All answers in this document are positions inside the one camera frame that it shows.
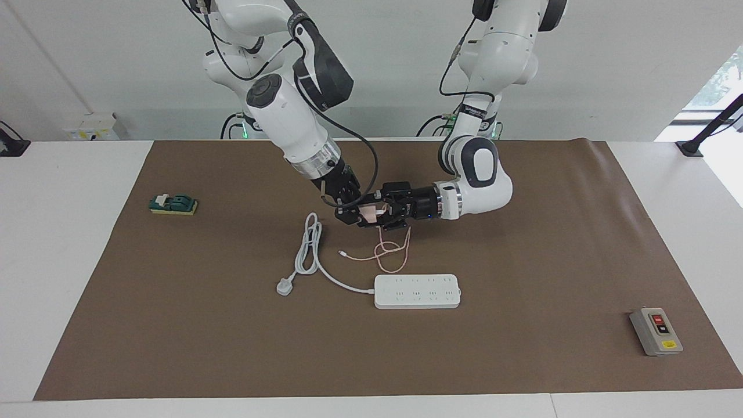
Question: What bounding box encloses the white wall socket panel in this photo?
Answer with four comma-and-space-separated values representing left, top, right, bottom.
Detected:
64, 113, 120, 141

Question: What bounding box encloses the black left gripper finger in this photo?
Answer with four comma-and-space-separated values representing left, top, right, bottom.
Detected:
377, 181, 413, 201
374, 209, 410, 233

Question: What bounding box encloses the black table clamp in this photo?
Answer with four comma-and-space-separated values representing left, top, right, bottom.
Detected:
0, 120, 31, 157

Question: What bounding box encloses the window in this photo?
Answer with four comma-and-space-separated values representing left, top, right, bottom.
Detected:
682, 46, 743, 125

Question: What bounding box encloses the white power strip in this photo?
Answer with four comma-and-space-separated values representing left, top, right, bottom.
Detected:
374, 274, 462, 309

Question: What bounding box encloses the green knife switch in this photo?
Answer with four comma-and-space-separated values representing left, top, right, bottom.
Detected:
149, 193, 199, 217

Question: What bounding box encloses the pink charging cable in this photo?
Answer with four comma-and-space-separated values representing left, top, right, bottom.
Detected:
338, 224, 413, 275

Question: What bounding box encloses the brown table mat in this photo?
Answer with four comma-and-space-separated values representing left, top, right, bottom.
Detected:
33, 139, 743, 401

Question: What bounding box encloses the black base cable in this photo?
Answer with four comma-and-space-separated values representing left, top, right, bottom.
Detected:
416, 113, 460, 138
221, 113, 256, 140

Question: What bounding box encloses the grey on-off switch box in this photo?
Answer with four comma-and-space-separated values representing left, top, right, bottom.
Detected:
629, 307, 684, 356

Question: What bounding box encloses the black clamp stand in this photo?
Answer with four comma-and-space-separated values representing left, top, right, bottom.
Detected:
676, 93, 743, 157

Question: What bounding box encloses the white power strip cord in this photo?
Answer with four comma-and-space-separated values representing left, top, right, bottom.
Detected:
276, 212, 377, 297

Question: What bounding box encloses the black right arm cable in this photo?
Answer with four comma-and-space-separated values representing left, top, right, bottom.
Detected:
183, 0, 379, 208

